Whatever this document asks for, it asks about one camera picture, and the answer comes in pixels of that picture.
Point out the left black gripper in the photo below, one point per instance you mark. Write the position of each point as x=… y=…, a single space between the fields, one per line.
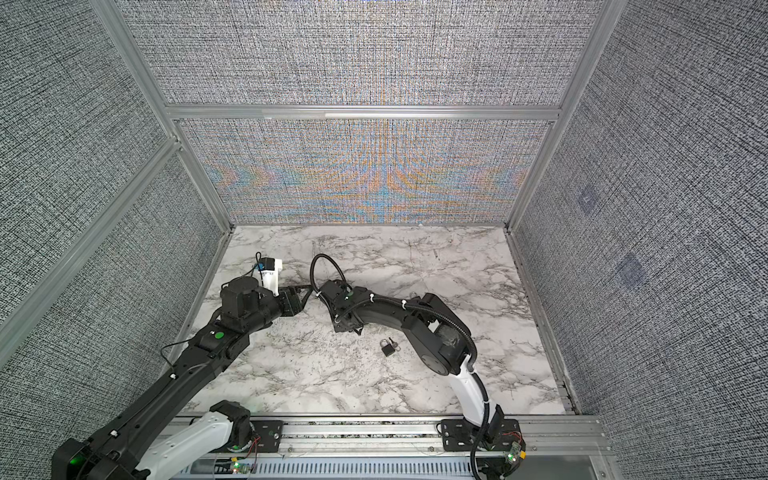
x=291 y=299

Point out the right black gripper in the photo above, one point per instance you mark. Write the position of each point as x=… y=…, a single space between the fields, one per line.
x=337 y=327

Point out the small black padlock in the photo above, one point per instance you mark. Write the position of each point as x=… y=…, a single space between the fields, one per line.
x=389 y=347

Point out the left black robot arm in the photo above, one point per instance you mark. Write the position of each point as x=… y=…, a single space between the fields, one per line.
x=129 y=446

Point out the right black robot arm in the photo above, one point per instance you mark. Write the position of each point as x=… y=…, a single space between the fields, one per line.
x=441 y=341

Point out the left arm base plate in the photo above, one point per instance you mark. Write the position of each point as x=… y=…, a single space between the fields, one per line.
x=255 y=436

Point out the aluminium frame back bar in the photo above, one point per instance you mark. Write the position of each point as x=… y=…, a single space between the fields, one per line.
x=327 y=112

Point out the aluminium front rail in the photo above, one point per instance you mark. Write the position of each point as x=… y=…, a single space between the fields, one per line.
x=413 y=446

